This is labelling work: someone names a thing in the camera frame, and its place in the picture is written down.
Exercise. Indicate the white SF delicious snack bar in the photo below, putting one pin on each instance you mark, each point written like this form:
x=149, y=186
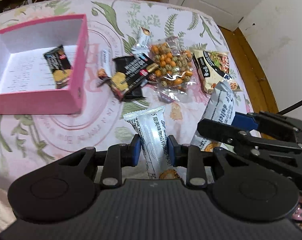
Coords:
x=150, y=125

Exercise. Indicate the small white candy wrapper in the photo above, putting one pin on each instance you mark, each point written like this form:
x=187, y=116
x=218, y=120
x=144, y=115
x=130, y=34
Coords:
x=104, y=71

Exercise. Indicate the small white snack bar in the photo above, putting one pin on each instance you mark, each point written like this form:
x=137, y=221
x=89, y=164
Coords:
x=142, y=44

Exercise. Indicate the pink cardboard box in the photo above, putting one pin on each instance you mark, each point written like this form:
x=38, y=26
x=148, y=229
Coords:
x=26, y=82

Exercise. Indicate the beige noodle snack bag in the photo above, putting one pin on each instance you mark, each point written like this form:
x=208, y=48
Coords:
x=213, y=67

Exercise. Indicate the black cracker packet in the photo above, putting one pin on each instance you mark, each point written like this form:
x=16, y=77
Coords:
x=149, y=66
x=59, y=65

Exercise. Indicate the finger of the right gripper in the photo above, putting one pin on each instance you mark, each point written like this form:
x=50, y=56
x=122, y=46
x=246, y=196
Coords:
x=273, y=125
x=242, y=140

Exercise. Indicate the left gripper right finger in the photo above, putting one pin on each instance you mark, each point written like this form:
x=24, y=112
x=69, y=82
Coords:
x=191, y=158

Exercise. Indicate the black flat snack packet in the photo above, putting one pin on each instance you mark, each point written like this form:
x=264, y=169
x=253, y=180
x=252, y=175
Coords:
x=126, y=81

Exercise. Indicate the black cracker packet in box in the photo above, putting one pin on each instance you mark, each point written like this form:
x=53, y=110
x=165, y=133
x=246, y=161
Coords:
x=59, y=65

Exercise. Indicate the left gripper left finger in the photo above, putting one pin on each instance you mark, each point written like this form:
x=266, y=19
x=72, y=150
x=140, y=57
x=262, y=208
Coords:
x=119, y=156

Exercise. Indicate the floral bed sheet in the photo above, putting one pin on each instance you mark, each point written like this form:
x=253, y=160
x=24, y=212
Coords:
x=30, y=142

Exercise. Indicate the clear bag of coated peanuts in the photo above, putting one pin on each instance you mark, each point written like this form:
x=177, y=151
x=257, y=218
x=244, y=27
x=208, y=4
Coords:
x=175, y=68

